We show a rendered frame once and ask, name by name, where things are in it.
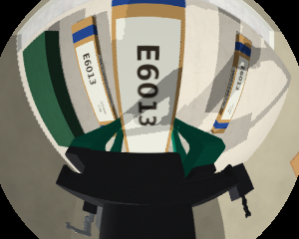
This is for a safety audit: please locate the white welding electrode pack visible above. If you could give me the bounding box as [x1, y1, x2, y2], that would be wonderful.
[72, 16, 118, 126]
[112, 0, 185, 152]

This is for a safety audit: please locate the cream welding electrode pack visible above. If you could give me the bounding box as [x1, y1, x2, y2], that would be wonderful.
[211, 34, 251, 134]

